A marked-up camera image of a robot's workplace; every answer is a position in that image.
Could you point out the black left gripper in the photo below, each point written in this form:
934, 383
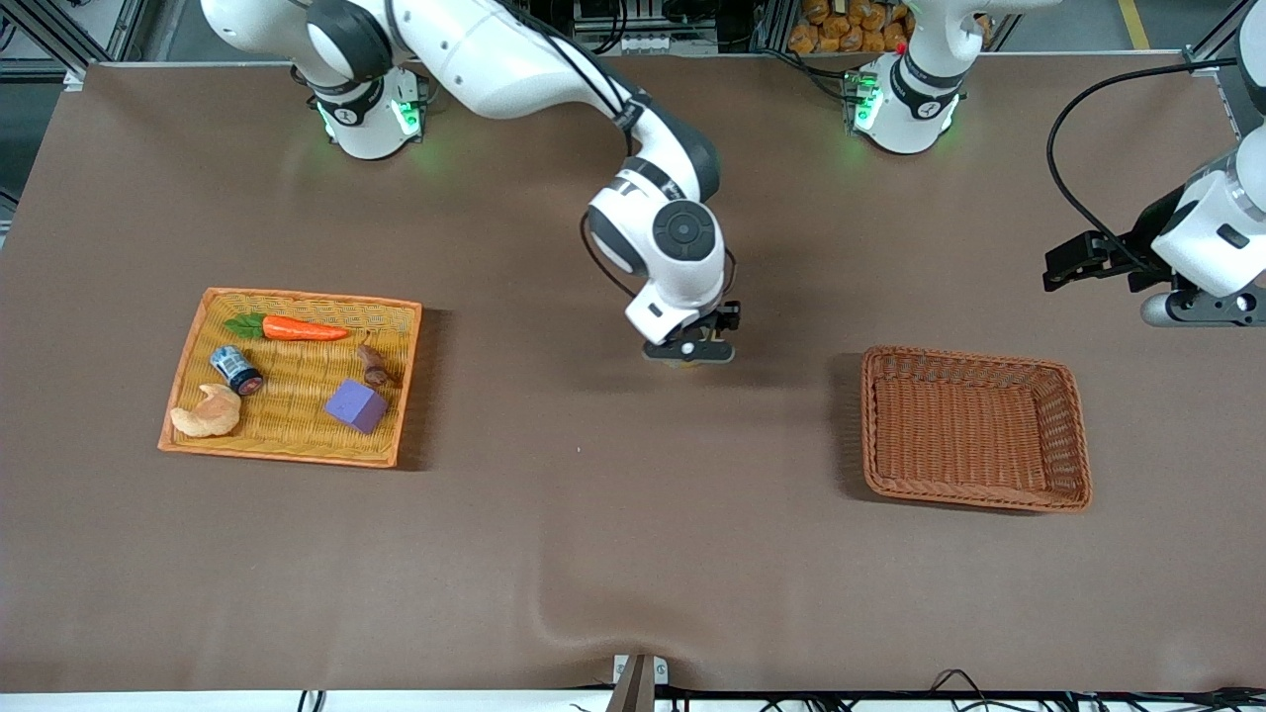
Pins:
1155, 235

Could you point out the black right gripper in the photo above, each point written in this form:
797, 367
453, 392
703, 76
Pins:
729, 317

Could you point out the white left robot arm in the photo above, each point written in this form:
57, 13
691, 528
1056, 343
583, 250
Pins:
910, 109

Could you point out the brown wicker basket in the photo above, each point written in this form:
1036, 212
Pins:
959, 425

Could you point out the white power strip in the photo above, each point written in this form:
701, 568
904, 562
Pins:
653, 44

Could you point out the crate of bread toys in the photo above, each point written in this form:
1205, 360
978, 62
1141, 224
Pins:
846, 25

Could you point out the brown toy root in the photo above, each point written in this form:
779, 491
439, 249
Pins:
374, 366

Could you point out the purple foam cube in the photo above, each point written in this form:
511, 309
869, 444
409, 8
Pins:
354, 403

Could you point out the orange toy carrot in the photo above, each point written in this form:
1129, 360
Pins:
302, 329

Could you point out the yellow wicker basket orange rim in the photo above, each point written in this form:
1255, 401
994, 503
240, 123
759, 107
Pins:
297, 381

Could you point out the small jar blue label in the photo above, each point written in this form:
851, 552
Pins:
235, 368

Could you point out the toy croissant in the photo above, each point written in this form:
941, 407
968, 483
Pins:
208, 415

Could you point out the aluminium frame profile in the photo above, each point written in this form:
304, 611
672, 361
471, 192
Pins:
59, 35
1221, 40

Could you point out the metal table clamp bracket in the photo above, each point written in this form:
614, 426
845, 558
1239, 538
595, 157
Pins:
640, 682

